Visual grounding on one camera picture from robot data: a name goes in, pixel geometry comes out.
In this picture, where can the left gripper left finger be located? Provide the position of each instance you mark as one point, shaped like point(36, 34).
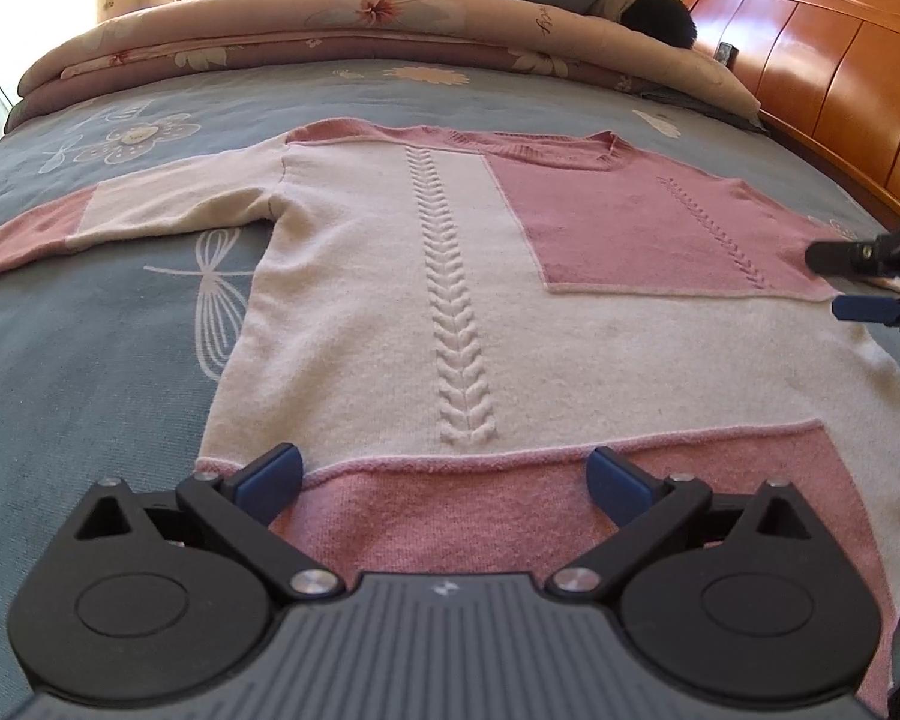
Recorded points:
point(234, 513)

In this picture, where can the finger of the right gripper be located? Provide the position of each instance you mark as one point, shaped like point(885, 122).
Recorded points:
point(846, 259)
point(866, 309)

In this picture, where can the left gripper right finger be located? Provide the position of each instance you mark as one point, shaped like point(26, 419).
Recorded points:
point(654, 518)

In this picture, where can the pink and white knit sweater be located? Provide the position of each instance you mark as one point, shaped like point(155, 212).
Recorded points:
point(130, 613)

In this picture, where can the blue floral bed sheet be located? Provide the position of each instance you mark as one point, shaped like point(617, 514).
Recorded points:
point(445, 286)

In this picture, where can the orange wooden headboard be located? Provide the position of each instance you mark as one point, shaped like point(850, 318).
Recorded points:
point(826, 74)

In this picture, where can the person lying on bed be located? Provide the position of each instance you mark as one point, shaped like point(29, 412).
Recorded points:
point(667, 21)

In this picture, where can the pink floral folded quilt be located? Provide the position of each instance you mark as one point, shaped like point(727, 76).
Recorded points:
point(509, 35)

